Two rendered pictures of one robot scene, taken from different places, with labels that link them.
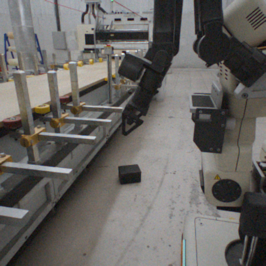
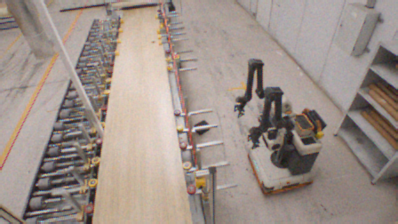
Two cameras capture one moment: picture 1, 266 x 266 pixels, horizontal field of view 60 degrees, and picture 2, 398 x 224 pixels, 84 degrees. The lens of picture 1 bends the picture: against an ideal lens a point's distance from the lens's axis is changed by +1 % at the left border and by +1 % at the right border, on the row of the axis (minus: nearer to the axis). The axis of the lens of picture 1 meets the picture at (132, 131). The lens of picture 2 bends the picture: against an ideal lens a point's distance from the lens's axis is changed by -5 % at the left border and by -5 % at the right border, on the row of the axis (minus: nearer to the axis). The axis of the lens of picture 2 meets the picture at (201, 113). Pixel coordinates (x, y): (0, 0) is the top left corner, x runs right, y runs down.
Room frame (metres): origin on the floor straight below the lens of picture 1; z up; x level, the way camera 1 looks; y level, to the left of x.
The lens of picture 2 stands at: (-0.43, 0.93, 2.74)
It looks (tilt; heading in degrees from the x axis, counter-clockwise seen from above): 43 degrees down; 339
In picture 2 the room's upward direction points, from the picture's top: 3 degrees counter-clockwise
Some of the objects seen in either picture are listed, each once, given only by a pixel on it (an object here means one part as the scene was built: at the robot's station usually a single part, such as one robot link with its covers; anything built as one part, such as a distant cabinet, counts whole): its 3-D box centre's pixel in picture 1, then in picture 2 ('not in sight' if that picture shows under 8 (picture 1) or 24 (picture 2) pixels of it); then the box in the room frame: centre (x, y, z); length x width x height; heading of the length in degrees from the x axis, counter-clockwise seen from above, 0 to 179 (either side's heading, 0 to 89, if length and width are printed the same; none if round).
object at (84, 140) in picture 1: (52, 137); (202, 146); (1.01, 0.38, 0.83); 0.43 x 0.03 x 0.04; 78
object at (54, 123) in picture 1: (60, 120); not in sight; (1.26, 0.42, 0.83); 0.14 x 0.06 x 0.05; 168
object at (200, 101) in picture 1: (209, 112); (268, 124); (0.86, -0.30, 0.99); 0.28 x 0.16 x 0.22; 168
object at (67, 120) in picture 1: (75, 120); (198, 128); (1.26, 0.33, 0.83); 0.43 x 0.03 x 0.04; 78
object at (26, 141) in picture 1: (33, 136); not in sight; (1.02, 0.47, 0.83); 0.14 x 0.06 x 0.05; 168
